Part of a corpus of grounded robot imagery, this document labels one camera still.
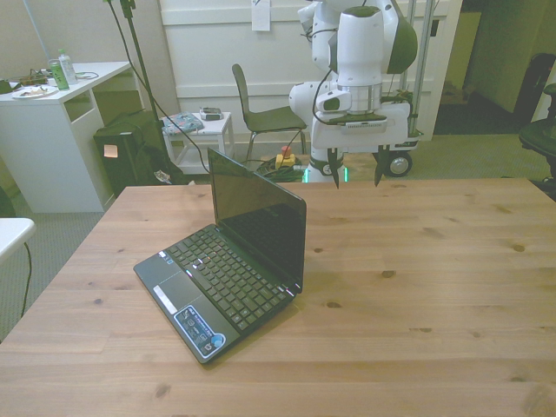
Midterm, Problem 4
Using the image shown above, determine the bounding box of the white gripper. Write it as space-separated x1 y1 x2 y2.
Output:
309 101 414 189

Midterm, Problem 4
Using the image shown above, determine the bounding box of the black Asus laptop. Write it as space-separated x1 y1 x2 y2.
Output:
132 146 308 366

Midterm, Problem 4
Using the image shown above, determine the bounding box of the yellow emergency stop button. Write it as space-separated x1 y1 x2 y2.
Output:
275 146 297 170

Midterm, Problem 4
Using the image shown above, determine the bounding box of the dark green chair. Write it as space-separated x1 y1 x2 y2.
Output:
230 63 308 162

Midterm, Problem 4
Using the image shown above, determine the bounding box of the small white side table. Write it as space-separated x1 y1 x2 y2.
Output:
161 110 236 175

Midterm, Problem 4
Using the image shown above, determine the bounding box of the white paper sheet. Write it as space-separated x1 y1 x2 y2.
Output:
251 0 272 33

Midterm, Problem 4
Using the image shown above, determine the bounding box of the patterned cloth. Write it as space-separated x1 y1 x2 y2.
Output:
161 111 206 136

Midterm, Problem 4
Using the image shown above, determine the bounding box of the black office chair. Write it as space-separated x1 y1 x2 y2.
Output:
518 81 556 186

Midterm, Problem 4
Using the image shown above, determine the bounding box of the black bag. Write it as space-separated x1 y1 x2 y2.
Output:
513 52 556 128

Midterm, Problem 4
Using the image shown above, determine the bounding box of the black tripod stand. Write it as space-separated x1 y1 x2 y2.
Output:
118 0 165 134

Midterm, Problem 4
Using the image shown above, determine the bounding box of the clear plastic bottle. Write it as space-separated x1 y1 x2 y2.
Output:
57 48 80 86

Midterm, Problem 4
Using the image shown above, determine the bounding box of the green drink can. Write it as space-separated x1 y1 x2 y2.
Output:
48 58 71 92

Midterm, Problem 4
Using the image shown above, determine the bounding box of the white desk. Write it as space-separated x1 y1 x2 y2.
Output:
0 60 145 215

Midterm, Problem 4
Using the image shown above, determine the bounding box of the white plate with leftovers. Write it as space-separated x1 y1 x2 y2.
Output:
10 84 59 100

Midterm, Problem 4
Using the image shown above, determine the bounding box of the white rounded table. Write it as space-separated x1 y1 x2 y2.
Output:
0 216 36 267

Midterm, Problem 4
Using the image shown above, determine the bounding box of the coiled green cable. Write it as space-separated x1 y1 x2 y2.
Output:
244 157 306 182

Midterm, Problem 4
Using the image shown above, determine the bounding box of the aluminium frame pole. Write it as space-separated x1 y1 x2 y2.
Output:
398 0 436 134

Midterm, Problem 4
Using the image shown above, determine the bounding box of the thin black floor cable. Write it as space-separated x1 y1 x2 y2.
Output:
18 241 34 319

